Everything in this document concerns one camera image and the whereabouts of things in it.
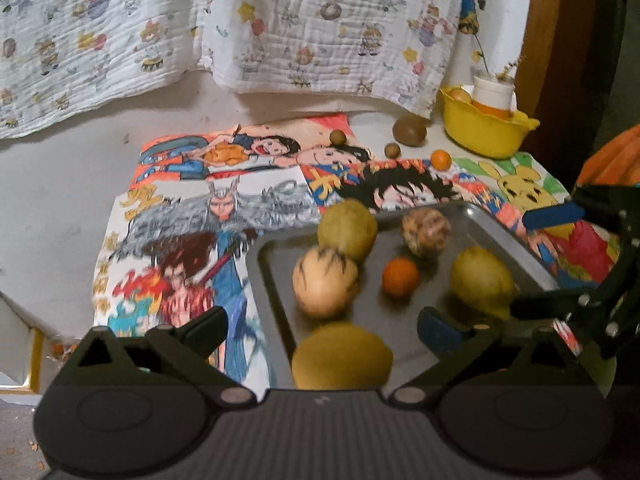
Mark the yellow plastic bowl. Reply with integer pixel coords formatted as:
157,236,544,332
439,86,540,159

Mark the orange fabric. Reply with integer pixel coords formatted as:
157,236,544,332
576,125,640,186

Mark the small brown nut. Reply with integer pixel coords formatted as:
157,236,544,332
384,142,401,159
329,129,347,146

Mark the orange mandarin on tray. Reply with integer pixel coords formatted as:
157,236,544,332
381,257,421,299

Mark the white printed muslin cloth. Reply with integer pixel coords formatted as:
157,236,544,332
1,0,463,139

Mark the white orange cup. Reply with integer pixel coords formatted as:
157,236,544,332
472,73,515,119

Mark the small orange mandarin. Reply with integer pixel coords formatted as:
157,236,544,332
430,150,452,171

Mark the yellow lemon near tray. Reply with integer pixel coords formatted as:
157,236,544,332
291,322,394,390

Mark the yellow lemon far tray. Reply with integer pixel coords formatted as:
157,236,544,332
449,246,518,320

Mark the striped pepino melon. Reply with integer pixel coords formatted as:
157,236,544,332
292,246,359,320

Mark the dried flower twig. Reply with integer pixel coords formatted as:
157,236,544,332
472,34,525,82

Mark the pale fruit in bowl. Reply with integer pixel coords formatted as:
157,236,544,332
448,87,472,104

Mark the metal baking tray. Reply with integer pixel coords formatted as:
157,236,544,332
246,200,561,396

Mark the striped brown round fruit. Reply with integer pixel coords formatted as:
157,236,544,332
401,208,451,258

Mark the cartoon drawing paper mat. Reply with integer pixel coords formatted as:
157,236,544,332
92,114,618,392

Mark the yellow lemon tray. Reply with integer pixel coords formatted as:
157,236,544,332
449,246,518,320
291,322,394,390

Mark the yellow-green guava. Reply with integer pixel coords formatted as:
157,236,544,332
317,200,378,263

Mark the wooden door frame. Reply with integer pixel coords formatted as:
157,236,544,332
515,0,596,129

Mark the brown kiwi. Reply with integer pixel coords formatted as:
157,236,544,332
392,115,427,148

